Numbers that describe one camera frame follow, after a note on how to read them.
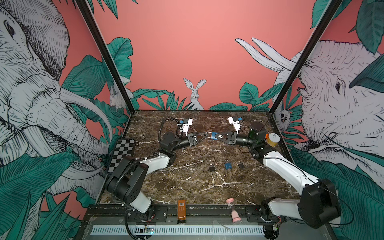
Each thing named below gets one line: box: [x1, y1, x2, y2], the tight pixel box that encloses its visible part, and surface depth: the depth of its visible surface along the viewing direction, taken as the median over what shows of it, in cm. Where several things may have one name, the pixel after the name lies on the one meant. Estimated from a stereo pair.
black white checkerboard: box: [107, 138, 136, 174], surface depth 97 cm
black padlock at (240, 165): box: [237, 161, 245, 170], surface depth 94 cm
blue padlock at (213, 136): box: [211, 132, 219, 141], surface depth 73 cm
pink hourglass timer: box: [225, 197, 242, 223], surface depth 75 cm
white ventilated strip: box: [91, 225, 265, 236], surface depth 71 cm
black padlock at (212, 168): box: [209, 163, 216, 172], surface depth 92 cm
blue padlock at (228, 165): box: [224, 159, 233, 170], surface depth 94 cm
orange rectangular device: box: [177, 199, 186, 225], surface depth 73 cm
